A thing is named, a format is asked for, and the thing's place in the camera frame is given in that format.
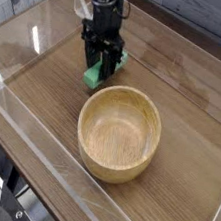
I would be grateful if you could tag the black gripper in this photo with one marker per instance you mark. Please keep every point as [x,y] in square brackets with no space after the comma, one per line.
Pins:
[101,35]

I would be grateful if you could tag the green rectangular block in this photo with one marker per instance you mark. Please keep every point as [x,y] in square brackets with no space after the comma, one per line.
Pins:
[91,75]

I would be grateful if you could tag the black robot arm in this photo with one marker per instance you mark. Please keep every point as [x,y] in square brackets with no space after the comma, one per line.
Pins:
[101,35]

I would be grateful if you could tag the brown wooden bowl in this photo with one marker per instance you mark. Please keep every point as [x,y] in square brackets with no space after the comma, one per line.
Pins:
[119,131]

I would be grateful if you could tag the black table leg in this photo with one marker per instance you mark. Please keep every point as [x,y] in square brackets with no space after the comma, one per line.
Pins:
[13,179]

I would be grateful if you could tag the clear acrylic enclosure walls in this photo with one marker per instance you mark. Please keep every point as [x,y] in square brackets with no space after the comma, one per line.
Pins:
[42,93]

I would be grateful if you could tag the black metal bracket with screw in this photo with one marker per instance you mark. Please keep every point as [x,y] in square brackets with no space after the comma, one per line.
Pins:
[10,208]

